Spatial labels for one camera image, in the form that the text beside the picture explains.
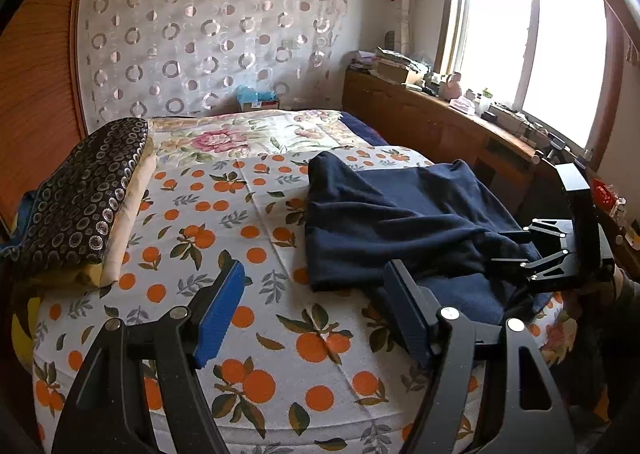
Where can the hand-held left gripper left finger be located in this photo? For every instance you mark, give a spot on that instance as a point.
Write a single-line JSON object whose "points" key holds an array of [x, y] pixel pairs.
{"points": [[220, 309]]}

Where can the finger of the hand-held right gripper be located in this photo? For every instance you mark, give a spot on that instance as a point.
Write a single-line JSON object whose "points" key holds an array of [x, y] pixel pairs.
{"points": [[542, 270], [542, 231]]}

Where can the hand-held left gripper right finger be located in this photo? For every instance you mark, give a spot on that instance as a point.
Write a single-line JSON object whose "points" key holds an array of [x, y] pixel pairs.
{"points": [[406, 314]]}

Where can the navy shirt with orange print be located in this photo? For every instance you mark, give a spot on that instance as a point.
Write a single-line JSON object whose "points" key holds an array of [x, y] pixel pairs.
{"points": [[400, 214]]}

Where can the red box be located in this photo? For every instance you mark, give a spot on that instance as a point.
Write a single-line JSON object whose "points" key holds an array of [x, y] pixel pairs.
{"points": [[604, 193]]}

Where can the orange fruit print bedsheet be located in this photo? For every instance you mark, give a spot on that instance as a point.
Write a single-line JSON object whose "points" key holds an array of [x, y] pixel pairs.
{"points": [[200, 214]]}

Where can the long wooden cabinet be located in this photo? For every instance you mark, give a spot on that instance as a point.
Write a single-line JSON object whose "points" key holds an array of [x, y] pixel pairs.
{"points": [[440, 119]]}

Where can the floral quilt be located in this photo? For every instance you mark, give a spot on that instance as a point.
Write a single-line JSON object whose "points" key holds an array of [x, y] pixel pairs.
{"points": [[235, 134]]}

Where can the dark circle-pattern pillow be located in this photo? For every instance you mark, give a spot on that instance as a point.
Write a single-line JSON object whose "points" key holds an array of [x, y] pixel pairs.
{"points": [[80, 194]]}

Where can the window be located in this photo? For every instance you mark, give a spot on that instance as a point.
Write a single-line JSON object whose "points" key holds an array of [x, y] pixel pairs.
{"points": [[530, 34]]}

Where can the navy blanket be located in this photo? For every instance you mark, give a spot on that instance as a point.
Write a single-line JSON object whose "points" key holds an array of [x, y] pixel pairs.
{"points": [[365, 129]]}

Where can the blue tissue box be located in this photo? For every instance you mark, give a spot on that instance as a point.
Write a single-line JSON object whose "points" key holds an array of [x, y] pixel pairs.
{"points": [[255, 98]]}

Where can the cardboard box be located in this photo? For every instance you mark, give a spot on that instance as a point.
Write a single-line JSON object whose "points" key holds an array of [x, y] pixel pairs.
{"points": [[395, 71]]}

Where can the stack of papers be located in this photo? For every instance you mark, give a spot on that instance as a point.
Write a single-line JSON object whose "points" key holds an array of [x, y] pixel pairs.
{"points": [[364, 61]]}

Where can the wooden wardrobe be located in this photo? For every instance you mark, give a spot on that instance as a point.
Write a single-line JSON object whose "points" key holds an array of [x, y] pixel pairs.
{"points": [[35, 74]]}

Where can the circle patterned wall curtain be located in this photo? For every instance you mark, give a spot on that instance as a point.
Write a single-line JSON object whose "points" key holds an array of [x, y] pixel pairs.
{"points": [[200, 34]]}

